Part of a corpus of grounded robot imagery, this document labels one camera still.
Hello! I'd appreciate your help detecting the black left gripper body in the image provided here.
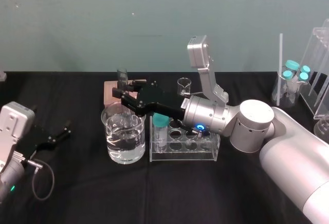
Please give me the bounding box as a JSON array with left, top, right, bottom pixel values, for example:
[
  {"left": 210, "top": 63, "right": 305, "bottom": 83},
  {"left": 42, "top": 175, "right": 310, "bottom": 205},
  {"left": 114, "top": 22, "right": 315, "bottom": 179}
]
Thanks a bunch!
[{"left": 17, "top": 125, "right": 56, "bottom": 158}]

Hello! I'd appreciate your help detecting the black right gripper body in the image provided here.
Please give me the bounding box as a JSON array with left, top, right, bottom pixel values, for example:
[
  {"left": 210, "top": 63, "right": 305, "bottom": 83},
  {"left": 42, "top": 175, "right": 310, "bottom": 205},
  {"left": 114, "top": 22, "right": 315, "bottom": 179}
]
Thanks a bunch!
[{"left": 135, "top": 81, "right": 186, "bottom": 122}]

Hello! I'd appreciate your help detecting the small empty glass beaker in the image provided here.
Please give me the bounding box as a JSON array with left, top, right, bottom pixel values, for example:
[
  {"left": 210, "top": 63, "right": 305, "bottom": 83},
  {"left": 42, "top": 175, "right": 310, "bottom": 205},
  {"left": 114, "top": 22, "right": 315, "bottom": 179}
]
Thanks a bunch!
[{"left": 176, "top": 78, "right": 192, "bottom": 97}]

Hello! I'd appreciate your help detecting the large glass beaker with water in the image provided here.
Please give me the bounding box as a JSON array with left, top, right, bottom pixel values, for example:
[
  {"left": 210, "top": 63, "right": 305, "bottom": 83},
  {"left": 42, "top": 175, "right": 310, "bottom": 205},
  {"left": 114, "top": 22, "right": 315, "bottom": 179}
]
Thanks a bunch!
[{"left": 101, "top": 105, "right": 147, "bottom": 165}]

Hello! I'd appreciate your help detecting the clear acrylic test tube rack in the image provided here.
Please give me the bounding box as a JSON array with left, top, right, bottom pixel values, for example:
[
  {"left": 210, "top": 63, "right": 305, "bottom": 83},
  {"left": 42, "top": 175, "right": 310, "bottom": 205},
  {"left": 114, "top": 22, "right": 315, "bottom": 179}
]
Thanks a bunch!
[{"left": 149, "top": 117, "right": 221, "bottom": 163}]

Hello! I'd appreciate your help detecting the clear beaker holding capped tubes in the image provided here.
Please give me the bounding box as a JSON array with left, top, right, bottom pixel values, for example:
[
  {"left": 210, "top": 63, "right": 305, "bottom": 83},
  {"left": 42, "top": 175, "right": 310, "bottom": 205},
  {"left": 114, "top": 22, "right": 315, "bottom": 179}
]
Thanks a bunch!
[{"left": 272, "top": 64, "right": 312, "bottom": 108}]

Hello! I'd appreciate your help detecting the clear glass beaker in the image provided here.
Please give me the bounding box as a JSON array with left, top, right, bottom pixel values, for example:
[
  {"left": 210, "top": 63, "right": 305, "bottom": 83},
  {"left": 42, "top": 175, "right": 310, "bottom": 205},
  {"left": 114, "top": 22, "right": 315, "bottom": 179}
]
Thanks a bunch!
[{"left": 313, "top": 113, "right": 329, "bottom": 143}]

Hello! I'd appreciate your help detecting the black table cloth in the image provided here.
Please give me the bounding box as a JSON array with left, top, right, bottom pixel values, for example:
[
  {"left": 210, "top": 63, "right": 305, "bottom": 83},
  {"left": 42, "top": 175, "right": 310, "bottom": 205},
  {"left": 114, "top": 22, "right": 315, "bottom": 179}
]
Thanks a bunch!
[{"left": 0, "top": 70, "right": 329, "bottom": 224}]

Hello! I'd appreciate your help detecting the tall clear acrylic stand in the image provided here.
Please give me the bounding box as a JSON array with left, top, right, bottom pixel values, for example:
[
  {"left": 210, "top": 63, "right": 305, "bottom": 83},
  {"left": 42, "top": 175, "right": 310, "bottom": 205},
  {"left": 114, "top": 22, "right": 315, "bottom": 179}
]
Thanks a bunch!
[{"left": 299, "top": 18, "right": 329, "bottom": 118}]

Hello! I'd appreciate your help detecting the thin dark left wrist cable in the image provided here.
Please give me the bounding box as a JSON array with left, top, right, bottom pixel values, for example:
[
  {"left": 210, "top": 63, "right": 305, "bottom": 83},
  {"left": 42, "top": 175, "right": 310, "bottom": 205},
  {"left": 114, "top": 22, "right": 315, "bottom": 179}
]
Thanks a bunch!
[{"left": 23, "top": 158, "right": 55, "bottom": 200}]

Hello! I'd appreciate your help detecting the thin dark wrist cable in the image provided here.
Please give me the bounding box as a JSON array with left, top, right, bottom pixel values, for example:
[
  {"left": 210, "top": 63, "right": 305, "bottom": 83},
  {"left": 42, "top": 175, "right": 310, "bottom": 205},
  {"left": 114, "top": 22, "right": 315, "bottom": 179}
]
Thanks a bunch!
[
  {"left": 23, "top": 158, "right": 55, "bottom": 200},
  {"left": 173, "top": 118, "right": 204, "bottom": 136}
]

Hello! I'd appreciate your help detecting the thin dark right wrist cable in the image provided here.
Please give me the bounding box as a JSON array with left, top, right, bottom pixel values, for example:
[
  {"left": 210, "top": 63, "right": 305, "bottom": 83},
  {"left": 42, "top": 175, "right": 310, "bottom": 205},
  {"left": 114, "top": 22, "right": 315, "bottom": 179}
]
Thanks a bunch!
[{"left": 173, "top": 118, "right": 204, "bottom": 136}]

